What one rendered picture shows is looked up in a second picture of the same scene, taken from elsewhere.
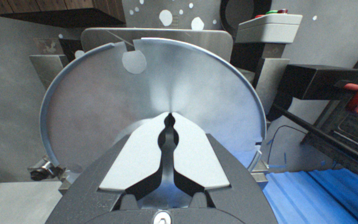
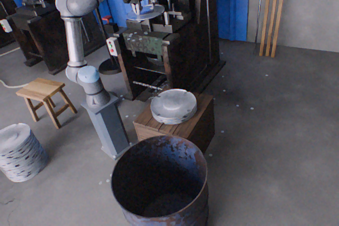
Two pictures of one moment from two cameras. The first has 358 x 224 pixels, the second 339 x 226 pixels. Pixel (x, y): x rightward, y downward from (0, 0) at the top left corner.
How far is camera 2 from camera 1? 1.84 m
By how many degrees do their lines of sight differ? 32
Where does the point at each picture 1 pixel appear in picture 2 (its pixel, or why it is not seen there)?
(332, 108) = not seen: hidden behind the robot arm
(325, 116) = (87, 52)
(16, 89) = (301, 120)
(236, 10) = not seen: hidden behind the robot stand
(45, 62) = (166, 40)
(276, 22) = (112, 39)
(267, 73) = (119, 33)
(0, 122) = not seen: outside the picture
